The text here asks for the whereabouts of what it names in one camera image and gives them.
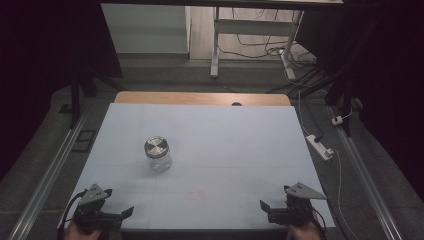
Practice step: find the black stand legs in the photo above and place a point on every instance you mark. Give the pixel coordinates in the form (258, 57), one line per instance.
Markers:
(346, 100)
(75, 100)

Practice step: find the metal floor rail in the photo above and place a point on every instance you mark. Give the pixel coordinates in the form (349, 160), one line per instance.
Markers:
(46, 180)
(363, 173)

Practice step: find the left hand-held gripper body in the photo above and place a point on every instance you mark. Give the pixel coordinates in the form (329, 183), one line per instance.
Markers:
(95, 215)

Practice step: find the light blue table mat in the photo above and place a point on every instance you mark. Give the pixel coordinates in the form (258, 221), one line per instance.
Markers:
(216, 150)

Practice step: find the person's left hand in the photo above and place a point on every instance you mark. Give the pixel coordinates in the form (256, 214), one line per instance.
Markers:
(78, 233)

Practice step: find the white frame desk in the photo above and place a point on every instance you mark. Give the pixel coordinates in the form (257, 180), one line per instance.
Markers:
(253, 26)

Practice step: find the white cabinet panel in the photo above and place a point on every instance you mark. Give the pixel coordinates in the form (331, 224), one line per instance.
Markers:
(146, 30)

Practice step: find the black curtain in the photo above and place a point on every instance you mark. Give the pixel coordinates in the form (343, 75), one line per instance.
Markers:
(393, 66)
(33, 66)

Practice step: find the person's right hand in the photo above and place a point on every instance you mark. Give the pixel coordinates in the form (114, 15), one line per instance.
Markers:
(305, 232)

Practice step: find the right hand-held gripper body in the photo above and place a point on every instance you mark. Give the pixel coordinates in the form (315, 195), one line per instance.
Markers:
(295, 210)

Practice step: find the black plug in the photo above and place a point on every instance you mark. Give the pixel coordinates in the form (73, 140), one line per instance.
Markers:
(318, 137)

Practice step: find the silver metal jar lid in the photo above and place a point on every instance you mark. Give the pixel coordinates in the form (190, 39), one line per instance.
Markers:
(156, 146)

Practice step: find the white power strip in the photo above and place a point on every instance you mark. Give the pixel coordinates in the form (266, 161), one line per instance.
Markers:
(320, 148)

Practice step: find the small white adapter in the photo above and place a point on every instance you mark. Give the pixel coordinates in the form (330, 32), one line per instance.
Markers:
(337, 120)

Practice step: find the clear glass jar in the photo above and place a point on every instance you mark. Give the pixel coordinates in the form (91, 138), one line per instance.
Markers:
(161, 162)

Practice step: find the wooden table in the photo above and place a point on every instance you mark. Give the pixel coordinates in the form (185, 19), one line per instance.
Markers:
(186, 98)

